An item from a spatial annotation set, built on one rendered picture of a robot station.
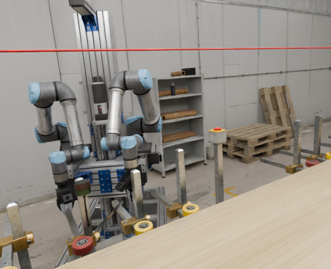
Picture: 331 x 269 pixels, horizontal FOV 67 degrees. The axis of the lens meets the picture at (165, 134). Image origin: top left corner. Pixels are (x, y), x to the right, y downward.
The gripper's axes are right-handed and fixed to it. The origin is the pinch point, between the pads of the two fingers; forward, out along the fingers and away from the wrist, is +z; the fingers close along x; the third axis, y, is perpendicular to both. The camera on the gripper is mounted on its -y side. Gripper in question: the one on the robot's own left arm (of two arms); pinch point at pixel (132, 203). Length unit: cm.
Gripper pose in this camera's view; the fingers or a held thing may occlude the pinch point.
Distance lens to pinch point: 137.4
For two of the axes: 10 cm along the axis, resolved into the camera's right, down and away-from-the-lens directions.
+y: 6.4, -2.3, 7.4
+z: 0.8, 9.7, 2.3
